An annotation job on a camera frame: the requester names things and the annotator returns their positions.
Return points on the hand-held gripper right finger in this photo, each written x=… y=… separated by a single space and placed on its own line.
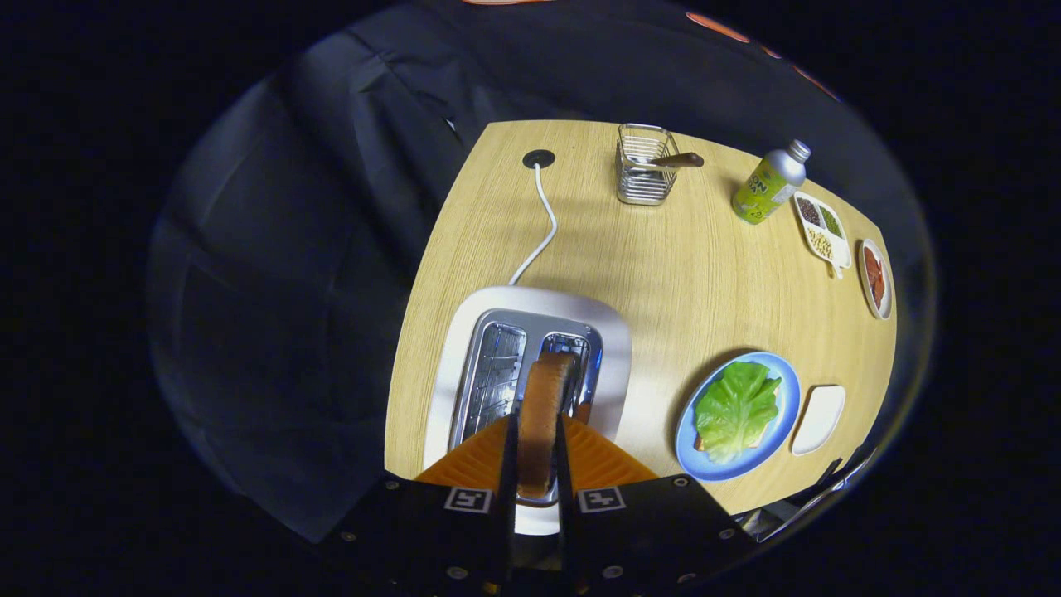
x=638 y=531

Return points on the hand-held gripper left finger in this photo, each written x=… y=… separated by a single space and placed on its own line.
x=448 y=531

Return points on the toasted bread slice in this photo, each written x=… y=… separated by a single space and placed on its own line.
x=543 y=414

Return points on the green lettuce leaf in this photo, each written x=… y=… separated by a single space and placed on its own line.
x=738 y=410

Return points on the blue round plate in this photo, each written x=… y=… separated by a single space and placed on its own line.
x=779 y=431

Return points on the grey square plate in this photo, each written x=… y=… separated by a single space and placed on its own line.
x=819 y=419

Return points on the white toaster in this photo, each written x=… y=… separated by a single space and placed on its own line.
x=530 y=298

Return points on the white oval plate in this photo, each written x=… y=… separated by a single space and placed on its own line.
x=866 y=294

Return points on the brown meat piece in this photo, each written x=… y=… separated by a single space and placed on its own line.
x=872 y=264
x=879 y=293

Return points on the yellow soybeans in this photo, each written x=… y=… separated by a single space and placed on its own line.
x=821 y=244

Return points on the white divided snack tray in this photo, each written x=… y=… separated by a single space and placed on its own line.
x=837 y=249

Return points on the dark brown beans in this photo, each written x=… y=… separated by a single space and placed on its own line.
x=809 y=212

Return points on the green mung beans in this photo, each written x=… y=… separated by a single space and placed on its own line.
x=830 y=220

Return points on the green label metal bottle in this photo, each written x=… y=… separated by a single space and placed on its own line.
x=767 y=186

